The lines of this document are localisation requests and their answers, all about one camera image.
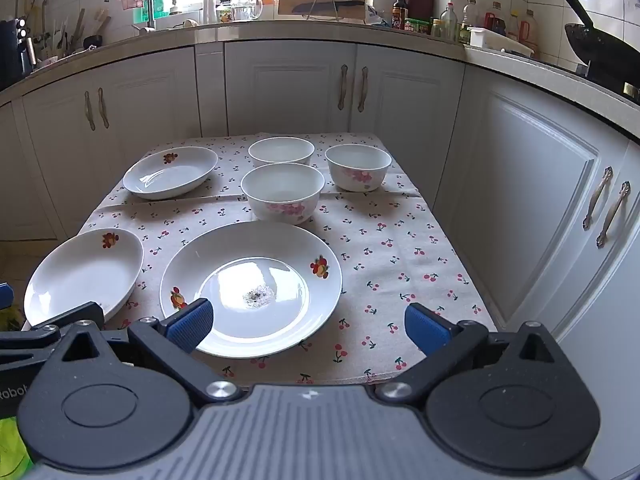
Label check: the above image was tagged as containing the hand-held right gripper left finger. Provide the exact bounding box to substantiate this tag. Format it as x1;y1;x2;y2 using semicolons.
55;298;237;407

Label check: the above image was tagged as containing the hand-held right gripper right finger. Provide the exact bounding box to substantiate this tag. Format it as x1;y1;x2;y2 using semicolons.
375;302;569;407

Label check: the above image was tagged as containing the oval white plate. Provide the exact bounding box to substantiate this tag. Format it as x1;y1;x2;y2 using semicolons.
23;228;145;328
122;146;219;201

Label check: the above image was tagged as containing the large round white plate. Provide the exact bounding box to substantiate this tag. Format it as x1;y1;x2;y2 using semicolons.
159;221;343;359

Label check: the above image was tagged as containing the white floral bowl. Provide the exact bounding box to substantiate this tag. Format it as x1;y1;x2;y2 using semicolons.
248;136;316;168
240;162;326;225
325;144;393;192

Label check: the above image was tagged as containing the yellow plastic bag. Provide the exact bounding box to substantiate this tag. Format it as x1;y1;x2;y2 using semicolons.
0;305;23;332

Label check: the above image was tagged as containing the green plastic bag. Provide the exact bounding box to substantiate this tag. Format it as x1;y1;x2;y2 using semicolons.
0;412;35;473

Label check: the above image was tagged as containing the cherry print tablecloth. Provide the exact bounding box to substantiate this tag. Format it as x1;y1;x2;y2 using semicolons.
75;132;498;388

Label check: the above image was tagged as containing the black kitchen appliance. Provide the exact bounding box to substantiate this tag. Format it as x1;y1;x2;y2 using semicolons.
0;17;37;92

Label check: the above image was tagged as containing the bunch of kitchen utensils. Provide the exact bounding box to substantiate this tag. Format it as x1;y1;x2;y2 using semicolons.
37;7;113;61

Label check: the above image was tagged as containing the white plastic container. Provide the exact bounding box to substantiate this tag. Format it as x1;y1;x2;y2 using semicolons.
469;26;535;58

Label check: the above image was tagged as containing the clear bottle with red cap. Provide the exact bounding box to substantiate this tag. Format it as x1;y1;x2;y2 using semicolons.
440;2;460;41

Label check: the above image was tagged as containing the dark red bottle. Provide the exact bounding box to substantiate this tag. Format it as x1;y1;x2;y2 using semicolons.
484;1;506;36

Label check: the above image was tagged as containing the grey kitchen countertop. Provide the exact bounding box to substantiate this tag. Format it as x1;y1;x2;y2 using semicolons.
0;19;640;146

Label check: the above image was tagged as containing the steel faucet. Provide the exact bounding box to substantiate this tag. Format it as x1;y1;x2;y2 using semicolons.
105;0;156;28

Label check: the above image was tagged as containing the clear glass pitcher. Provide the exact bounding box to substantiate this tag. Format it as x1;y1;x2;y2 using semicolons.
232;0;263;21

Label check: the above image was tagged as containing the black wok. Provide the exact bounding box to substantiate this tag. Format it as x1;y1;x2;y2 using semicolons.
555;0;640;93

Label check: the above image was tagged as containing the black kitchen knife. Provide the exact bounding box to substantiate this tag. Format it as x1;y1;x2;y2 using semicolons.
291;0;368;15

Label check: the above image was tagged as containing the wire board rack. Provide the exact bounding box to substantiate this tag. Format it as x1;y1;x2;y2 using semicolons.
305;0;346;22

